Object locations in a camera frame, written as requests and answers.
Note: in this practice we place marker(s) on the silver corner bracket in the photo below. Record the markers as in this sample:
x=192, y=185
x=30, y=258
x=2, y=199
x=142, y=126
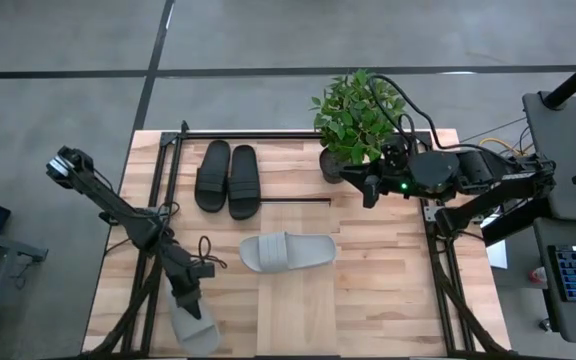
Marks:
x=431, y=214

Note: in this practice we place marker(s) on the white paper sheet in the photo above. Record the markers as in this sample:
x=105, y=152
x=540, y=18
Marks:
x=498, y=255

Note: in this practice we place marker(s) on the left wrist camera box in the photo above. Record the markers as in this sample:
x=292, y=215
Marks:
x=203, y=270

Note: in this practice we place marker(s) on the black aluminium table frame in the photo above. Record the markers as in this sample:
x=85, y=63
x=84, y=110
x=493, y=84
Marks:
x=175, y=170

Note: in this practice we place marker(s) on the grey rubber slide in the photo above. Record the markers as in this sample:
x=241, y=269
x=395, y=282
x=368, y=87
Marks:
x=200, y=335
x=288, y=250

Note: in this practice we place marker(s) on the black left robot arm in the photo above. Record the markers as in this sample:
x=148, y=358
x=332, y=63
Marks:
x=113, y=202

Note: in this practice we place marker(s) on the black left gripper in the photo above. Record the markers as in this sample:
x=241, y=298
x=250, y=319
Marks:
x=184, y=282

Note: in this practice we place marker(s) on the black upright pole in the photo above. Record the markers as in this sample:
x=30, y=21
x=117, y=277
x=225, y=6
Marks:
x=575, y=77

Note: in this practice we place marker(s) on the grey desk top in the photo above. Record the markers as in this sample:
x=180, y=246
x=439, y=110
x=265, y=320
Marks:
x=568, y=320
x=558, y=150

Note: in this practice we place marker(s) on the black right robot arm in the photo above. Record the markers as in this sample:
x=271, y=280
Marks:
x=468, y=165

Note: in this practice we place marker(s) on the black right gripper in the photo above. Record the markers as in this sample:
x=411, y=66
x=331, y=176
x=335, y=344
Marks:
x=393, y=180

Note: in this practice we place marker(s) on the green potted plant black pot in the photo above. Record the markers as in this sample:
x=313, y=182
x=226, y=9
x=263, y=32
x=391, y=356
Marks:
x=348, y=120

